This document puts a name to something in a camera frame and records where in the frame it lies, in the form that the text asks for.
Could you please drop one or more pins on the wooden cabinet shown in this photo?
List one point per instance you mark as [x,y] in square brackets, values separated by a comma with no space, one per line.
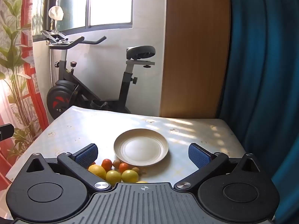
[193,51]

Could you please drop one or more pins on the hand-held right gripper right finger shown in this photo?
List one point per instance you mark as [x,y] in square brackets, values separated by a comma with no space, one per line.
[198,155]

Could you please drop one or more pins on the large yellow citrus fruit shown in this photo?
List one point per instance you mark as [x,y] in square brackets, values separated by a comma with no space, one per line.
[97,170]

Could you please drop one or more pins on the black exercise bike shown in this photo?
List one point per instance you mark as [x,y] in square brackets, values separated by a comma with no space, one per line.
[63,93]

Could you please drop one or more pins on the yellow-green citrus fruit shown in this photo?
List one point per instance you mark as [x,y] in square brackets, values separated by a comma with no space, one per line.
[129,175]

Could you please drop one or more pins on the yellow lemon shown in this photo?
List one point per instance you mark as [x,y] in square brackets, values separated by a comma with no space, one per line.
[113,176]

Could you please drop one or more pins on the plant printed curtain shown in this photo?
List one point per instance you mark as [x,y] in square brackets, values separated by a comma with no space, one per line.
[16,74]

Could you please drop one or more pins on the white cloth bundle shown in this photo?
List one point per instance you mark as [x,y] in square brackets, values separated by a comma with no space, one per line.
[56,13]

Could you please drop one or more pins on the cream round plate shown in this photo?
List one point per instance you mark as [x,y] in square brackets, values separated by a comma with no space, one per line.
[141,148]

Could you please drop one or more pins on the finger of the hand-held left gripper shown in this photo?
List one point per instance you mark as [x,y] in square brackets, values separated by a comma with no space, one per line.
[6,132]

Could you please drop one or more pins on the small brown fruit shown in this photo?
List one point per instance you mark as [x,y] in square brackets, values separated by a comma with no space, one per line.
[135,170]
[116,164]

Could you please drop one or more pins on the window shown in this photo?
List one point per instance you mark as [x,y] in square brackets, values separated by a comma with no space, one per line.
[107,2]

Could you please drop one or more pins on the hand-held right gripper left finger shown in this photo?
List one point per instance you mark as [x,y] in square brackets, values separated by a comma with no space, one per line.
[87,155]

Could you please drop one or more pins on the blue curtain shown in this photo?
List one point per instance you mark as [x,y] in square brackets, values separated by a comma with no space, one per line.
[261,74]

